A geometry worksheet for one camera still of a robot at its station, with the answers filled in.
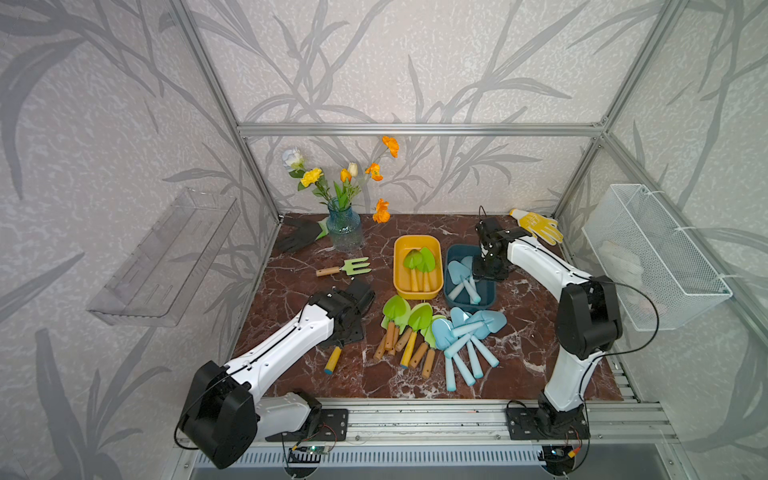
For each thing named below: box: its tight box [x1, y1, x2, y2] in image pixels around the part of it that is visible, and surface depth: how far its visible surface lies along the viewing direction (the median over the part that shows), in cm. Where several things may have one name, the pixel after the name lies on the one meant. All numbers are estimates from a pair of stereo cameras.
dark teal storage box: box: [444, 244, 496, 309], surface depth 99 cm
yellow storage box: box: [393, 235, 444, 300], surface depth 104 cm
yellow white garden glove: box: [508, 208, 564, 246], surface depth 120 cm
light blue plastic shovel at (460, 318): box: [450, 306, 483, 379], surface depth 90 cm
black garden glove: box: [274, 217, 323, 253], surface depth 118 cm
